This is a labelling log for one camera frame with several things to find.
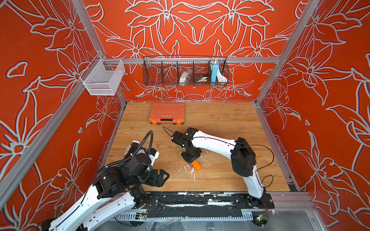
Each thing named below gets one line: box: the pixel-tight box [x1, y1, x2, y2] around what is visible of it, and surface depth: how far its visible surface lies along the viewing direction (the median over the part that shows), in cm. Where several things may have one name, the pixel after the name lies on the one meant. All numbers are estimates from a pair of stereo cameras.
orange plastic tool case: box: [148, 102, 185, 126], surface depth 106 cm
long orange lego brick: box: [191, 159, 202, 172], surface depth 81 cm
